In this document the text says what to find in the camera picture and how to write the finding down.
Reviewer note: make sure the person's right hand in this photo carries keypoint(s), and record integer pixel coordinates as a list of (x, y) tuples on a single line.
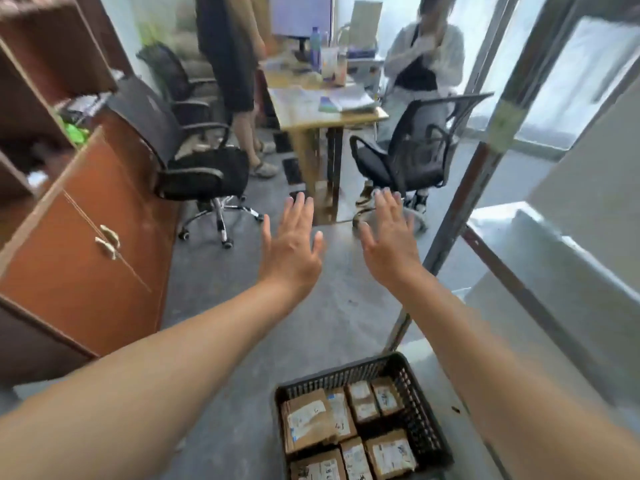
[(392, 249)]

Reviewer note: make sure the person's left hand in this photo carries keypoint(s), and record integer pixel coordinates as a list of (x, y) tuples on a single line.
[(290, 254)]

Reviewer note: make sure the black plastic basket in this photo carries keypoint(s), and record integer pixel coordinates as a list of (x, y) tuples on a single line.
[(425, 409)]

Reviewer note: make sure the large parcel torn label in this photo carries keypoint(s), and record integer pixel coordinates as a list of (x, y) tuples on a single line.
[(307, 419)]

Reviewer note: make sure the parcel with handwritten label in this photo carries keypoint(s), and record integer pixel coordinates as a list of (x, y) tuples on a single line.
[(342, 414)]

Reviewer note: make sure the cardboard parcel marked 786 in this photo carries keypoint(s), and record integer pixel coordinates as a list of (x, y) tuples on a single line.
[(392, 454)]

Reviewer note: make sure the small parcel with characters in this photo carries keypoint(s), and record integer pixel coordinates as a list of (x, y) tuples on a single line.
[(356, 459)]

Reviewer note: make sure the person's left forearm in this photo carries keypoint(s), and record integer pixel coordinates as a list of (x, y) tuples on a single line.
[(150, 384)]

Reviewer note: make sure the person's right forearm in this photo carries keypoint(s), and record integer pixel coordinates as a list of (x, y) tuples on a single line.
[(525, 394)]

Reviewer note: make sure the black office chair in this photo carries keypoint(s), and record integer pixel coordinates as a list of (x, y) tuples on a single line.
[(415, 149), (200, 169), (170, 74)]

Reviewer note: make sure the grey metal shelf rack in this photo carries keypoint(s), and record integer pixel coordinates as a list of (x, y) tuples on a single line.
[(480, 169)]

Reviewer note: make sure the light wooden desk black legs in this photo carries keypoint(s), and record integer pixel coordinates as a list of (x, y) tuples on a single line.
[(300, 124)]

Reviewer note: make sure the scattered white documents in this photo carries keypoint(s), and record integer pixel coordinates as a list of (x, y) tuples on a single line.
[(300, 97)]

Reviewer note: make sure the pale green paper label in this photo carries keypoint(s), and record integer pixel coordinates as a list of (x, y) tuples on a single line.
[(505, 124)]

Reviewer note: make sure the grey desktop printer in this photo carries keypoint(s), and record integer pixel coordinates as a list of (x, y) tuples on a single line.
[(365, 64)]

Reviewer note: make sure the clear plastic water bottle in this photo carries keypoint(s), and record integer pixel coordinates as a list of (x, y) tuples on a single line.
[(316, 49)]

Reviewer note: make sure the brown wooden cabinet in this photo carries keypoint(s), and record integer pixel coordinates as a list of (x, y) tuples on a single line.
[(75, 274)]

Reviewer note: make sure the heap of beige sacks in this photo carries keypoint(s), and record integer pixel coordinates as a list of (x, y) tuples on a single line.
[(192, 44)]

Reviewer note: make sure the computer monitor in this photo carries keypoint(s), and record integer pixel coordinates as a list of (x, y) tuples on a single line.
[(300, 14)]

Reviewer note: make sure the small green object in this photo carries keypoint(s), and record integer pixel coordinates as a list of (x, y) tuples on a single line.
[(76, 133)]

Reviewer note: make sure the large frosted glass window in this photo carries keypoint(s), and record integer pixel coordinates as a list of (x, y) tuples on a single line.
[(590, 69)]

